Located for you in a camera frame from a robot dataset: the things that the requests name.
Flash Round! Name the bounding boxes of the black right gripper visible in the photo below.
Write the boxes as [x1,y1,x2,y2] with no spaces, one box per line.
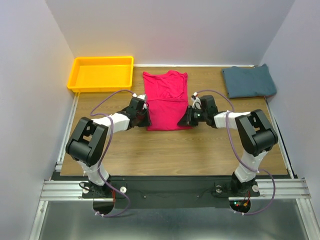
[176,105,208,127]

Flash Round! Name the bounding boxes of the pink t shirt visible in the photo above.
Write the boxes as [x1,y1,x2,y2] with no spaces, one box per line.
[142,70,190,132]

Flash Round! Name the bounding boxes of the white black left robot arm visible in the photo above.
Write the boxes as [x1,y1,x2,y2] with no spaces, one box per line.
[65,94,151,197]

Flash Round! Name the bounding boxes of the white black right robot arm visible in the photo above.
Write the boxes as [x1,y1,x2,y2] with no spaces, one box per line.
[177,92,278,195]

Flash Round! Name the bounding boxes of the yellow plastic tray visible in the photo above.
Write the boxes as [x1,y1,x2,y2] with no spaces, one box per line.
[67,56,134,93]

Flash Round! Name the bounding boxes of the folded teal t shirt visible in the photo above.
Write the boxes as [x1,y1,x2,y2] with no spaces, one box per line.
[222,64,277,99]

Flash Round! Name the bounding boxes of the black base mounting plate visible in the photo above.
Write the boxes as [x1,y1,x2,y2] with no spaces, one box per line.
[82,176,260,213]

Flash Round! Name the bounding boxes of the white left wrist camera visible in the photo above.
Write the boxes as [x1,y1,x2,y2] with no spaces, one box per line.
[132,93,147,101]

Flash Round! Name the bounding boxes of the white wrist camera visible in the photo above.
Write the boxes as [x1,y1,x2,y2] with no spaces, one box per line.
[132,93,147,101]
[191,92,202,110]

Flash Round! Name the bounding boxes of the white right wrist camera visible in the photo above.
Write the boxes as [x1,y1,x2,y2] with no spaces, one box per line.
[191,92,202,110]

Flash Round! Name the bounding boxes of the aluminium frame rails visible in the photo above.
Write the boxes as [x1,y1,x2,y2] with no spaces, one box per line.
[29,93,320,240]

